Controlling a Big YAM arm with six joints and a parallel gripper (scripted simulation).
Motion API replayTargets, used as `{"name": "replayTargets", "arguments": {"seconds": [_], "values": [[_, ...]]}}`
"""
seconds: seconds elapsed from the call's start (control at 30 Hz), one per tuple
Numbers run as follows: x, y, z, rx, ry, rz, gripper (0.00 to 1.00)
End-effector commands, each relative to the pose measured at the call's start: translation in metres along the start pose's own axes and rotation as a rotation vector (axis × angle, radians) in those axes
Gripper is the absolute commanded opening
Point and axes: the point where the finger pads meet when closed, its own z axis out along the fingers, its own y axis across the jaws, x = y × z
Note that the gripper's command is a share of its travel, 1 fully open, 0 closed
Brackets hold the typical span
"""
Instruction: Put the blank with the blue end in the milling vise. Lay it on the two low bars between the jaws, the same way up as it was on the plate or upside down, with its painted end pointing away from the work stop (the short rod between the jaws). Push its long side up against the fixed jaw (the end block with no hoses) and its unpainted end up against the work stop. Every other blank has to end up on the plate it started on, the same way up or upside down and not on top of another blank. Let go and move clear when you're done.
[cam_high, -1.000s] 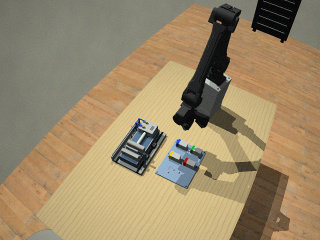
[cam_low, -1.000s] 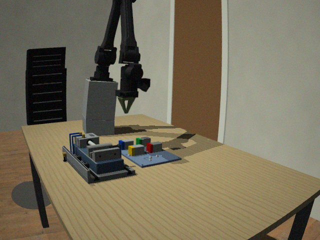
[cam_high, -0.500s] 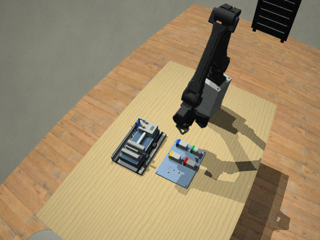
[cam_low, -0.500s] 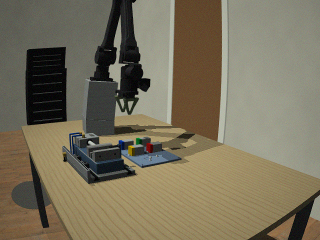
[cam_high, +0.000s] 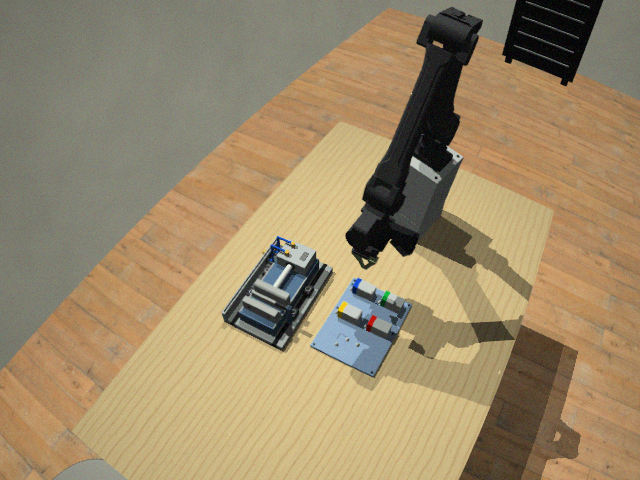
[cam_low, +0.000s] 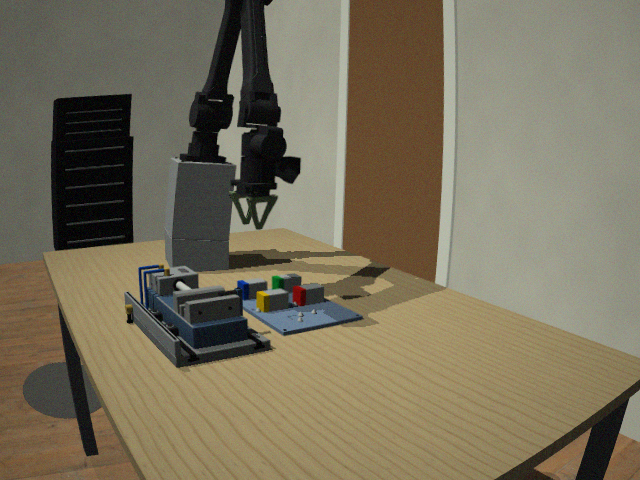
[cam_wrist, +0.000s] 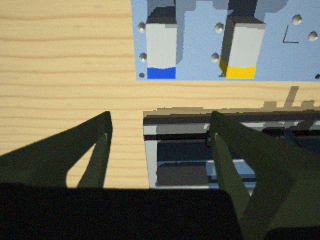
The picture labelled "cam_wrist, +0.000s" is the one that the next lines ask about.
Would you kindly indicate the grey rectangular block with yellow end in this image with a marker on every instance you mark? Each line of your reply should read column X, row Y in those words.
column 241, row 46

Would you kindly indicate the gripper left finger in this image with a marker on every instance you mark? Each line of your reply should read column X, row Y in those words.
column 46, row 162

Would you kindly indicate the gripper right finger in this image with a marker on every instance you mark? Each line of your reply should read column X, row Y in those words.
column 287, row 190

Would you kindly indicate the grey block with blue end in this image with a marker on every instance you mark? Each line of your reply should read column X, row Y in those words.
column 161, row 41

